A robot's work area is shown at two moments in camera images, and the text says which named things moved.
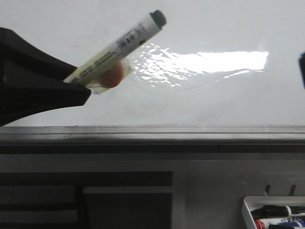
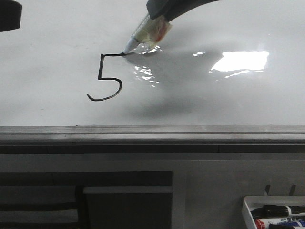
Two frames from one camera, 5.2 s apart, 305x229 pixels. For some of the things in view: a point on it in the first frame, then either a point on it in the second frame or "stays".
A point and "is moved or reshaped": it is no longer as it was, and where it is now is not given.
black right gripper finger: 32,81 -> 170,9
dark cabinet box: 129,207 stays
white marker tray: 250,203 stays
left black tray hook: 267,188 stays
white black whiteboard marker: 112,68 is moved or reshaped
